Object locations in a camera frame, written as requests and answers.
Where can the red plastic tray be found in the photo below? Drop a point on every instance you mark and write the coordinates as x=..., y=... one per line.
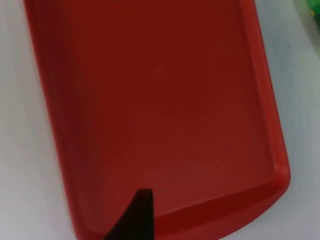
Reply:
x=160, y=100

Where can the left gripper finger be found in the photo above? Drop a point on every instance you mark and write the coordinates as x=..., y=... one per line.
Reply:
x=140, y=220

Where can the green plastic bottle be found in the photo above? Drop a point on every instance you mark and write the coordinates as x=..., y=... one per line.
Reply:
x=314, y=12

